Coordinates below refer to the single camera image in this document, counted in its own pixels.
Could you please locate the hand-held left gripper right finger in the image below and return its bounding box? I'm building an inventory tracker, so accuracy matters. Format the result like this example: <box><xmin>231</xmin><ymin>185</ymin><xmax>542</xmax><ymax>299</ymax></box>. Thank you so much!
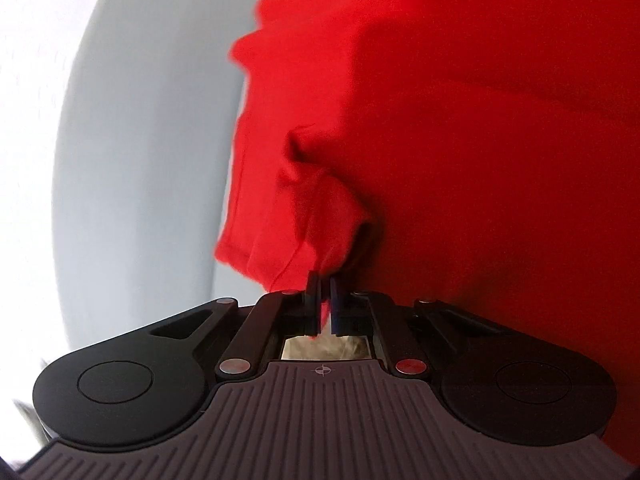
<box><xmin>330</xmin><ymin>272</ymin><xmax>521</xmax><ymax>380</ymax></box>

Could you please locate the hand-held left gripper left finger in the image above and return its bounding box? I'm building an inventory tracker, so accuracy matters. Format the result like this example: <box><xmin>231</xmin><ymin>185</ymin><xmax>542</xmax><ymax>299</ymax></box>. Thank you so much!
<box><xmin>125</xmin><ymin>271</ymin><xmax>322</xmax><ymax>379</ymax></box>

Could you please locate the red shirt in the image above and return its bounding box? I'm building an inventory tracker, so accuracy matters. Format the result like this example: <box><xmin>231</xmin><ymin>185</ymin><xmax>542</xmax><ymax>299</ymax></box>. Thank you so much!
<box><xmin>214</xmin><ymin>0</ymin><xmax>640</xmax><ymax>461</ymax></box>

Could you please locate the grey sofa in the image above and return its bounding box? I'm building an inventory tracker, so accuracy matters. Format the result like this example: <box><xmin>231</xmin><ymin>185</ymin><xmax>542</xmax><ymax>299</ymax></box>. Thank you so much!
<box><xmin>50</xmin><ymin>0</ymin><xmax>273</xmax><ymax>311</ymax></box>

